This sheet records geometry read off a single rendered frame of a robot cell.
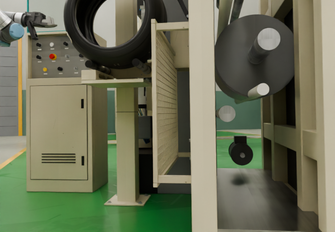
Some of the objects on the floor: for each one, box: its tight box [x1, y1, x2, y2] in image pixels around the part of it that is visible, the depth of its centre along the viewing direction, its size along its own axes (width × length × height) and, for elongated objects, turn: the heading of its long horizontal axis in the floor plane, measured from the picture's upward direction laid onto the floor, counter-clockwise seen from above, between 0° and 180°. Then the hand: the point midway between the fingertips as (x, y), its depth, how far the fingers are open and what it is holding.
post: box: [115, 0, 140, 202], centre depth 237 cm, size 13×13×250 cm
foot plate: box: [104, 194, 151, 206], centre depth 235 cm, size 27×27×2 cm
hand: (55, 26), depth 207 cm, fingers closed
